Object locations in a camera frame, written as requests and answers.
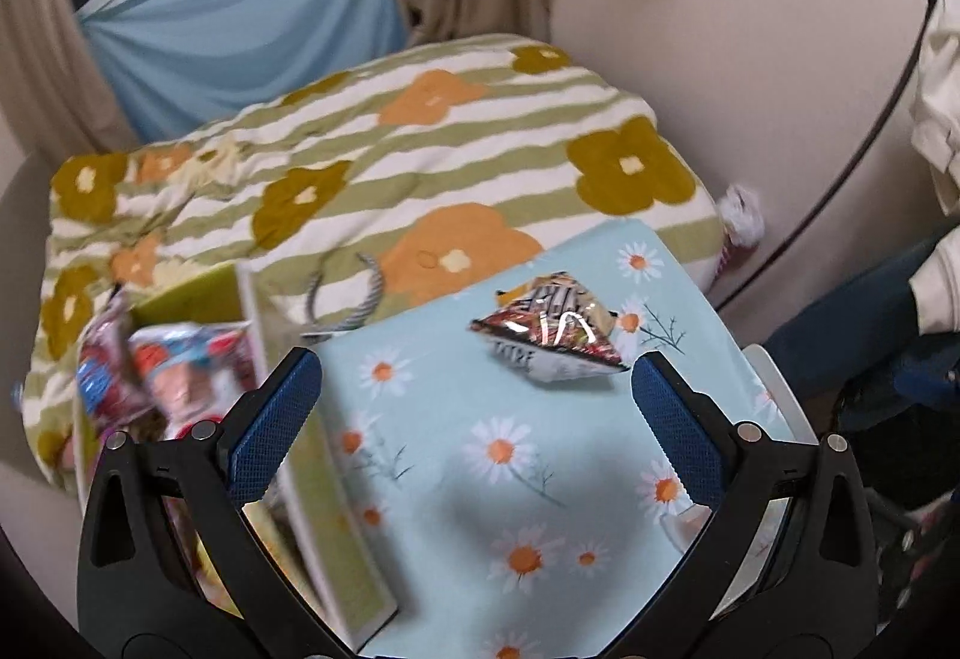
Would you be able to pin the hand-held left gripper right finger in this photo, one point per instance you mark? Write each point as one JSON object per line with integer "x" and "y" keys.
{"x": 679, "y": 426}

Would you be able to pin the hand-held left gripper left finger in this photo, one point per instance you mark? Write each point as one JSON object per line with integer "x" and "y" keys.
{"x": 274, "y": 426}

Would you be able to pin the yellow-green paper bag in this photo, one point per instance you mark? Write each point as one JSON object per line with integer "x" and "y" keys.
{"x": 330, "y": 554}

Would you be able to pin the beige black-lettered snack packet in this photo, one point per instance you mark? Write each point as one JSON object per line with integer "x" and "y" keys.
{"x": 555, "y": 329}

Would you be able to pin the pink snack packet red circle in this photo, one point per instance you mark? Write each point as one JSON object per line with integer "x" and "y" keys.
{"x": 180, "y": 374}

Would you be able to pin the maroon snack packet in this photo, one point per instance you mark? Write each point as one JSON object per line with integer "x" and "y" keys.
{"x": 101, "y": 381}

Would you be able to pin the person's leg in jeans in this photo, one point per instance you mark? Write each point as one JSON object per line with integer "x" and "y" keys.
{"x": 840, "y": 321}

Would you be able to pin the light blue daisy sheet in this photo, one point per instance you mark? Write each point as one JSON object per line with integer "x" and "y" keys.
{"x": 465, "y": 389}

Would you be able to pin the grey headboard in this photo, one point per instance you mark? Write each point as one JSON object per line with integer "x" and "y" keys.
{"x": 19, "y": 269}

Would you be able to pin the striped floral blanket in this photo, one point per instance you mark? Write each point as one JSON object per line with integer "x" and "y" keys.
{"x": 480, "y": 126}

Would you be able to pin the light blue cloth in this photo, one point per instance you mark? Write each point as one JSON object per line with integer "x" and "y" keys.
{"x": 240, "y": 36}

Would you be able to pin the person's white jacket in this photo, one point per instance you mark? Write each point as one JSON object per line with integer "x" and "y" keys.
{"x": 941, "y": 104}

